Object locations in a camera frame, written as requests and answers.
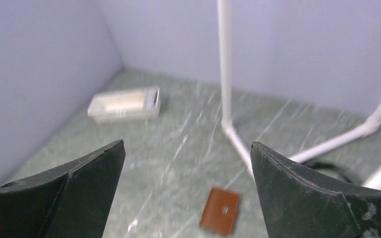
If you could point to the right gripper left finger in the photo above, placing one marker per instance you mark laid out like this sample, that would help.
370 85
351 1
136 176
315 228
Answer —
72 200

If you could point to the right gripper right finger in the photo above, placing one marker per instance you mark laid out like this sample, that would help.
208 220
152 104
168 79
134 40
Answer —
299 202

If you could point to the brown leather card holder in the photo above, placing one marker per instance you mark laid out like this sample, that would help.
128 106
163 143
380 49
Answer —
220 211

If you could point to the white rectangular plastic tray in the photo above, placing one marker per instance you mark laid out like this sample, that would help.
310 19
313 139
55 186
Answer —
129 104

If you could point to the white PVC pipe frame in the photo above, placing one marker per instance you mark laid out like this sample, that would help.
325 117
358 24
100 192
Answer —
370 126

